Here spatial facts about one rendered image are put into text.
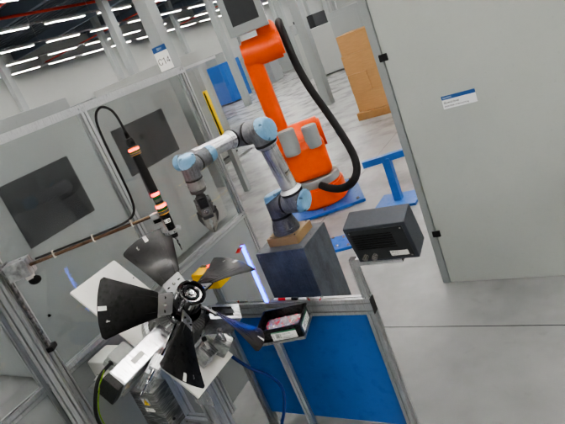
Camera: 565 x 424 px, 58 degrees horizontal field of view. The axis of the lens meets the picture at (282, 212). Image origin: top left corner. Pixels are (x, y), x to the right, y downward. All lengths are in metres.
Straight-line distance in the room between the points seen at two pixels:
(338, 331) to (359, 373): 0.25
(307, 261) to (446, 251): 1.39
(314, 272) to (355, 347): 0.45
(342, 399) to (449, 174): 1.59
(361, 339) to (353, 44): 7.95
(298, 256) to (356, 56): 7.54
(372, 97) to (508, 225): 6.70
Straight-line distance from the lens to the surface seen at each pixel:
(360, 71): 9.96
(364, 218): 2.05
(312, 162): 5.90
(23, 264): 2.26
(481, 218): 3.59
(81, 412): 2.54
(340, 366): 2.62
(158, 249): 2.23
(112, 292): 2.03
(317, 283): 2.70
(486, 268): 3.78
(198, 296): 2.08
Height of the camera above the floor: 2.00
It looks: 18 degrees down
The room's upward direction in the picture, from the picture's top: 22 degrees counter-clockwise
